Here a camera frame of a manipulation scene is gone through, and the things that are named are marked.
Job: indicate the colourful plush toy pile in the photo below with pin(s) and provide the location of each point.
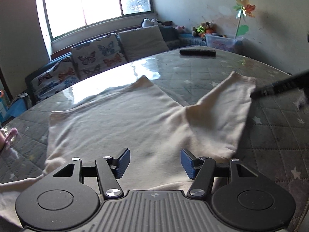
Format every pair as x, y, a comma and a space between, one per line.
203, 29

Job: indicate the plain grey cushion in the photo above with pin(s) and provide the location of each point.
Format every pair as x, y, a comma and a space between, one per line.
142, 42

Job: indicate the clear plastic storage box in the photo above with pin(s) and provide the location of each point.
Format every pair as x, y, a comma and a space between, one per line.
234, 45

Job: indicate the right butterfly cushion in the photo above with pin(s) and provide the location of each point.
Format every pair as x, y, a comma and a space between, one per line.
99, 55

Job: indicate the pink hair scrunchie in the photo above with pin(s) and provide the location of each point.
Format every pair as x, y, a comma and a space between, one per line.
10, 135

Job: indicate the blue sofa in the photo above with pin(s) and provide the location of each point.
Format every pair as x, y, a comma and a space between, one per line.
170, 35

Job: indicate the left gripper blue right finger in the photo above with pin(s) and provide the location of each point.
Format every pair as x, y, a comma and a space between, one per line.
202, 171

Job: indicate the window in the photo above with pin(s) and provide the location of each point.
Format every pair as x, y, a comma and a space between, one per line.
66, 16

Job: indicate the black remote control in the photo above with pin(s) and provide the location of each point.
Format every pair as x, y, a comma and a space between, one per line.
197, 52

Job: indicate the pink cartoon water bottle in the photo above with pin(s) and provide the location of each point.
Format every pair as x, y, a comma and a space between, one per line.
2, 140

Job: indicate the cream sweatshirt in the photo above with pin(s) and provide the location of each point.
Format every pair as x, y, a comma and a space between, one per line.
155, 128

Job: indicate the grey blanket on sofa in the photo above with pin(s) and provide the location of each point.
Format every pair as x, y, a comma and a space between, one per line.
24, 96

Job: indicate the left butterfly cushion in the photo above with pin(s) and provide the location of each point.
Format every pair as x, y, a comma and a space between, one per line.
59, 77

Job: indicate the white plush toy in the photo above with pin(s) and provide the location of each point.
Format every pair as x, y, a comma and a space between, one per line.
148, 23

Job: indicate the paper pinwheel flower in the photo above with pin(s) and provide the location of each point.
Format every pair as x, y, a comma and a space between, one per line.
244, 9

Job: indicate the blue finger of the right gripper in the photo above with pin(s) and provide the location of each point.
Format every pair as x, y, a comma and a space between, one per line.
299, 81

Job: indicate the butterfly cushion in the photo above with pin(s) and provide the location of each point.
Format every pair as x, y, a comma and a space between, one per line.
59, 77
99, 55

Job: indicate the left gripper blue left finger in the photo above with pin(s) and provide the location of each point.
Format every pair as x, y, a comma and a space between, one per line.
107, 170

